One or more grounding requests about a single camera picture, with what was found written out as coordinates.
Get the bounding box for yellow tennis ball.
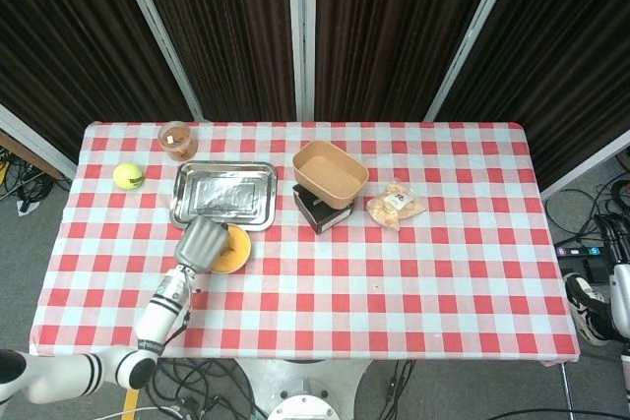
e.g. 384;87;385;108
112;162;145;192

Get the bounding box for white partition frame post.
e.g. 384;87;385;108
287;0;317;122
110;0;214;122
0;103;79;179
422;0;524;122
538;128;630;201

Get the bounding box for black white sneaker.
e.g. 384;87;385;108
563;271;615;348

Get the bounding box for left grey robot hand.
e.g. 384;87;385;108
174;215;238;274

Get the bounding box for clear bag of bread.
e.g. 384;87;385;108
365;181;428;231

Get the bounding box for red white checkered tablecloth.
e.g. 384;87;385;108
29;120;582;367

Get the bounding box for rectangular stainless steel tray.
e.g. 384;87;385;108
169;159;279;232

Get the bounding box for black cardboard box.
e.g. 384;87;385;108
292;182;353;235

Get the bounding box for orange bowl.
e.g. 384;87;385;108
209;223;253;275

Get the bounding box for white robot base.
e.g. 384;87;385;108
235;358;375;420

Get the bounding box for black floor cable bundle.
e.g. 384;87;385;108
544;147;630;247
146;358;270;420
0;153;73;217

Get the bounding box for black power strip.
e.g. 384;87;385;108
554;242;607;260

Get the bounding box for brown kraft paper container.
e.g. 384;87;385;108
292;140;370;210

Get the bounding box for dark brown curtain panel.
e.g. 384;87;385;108
131;0;297;122
435;0;630;191
0;0;194;165
313;0;504;122

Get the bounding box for clear cup orange contents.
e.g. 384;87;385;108
157;120;199;162

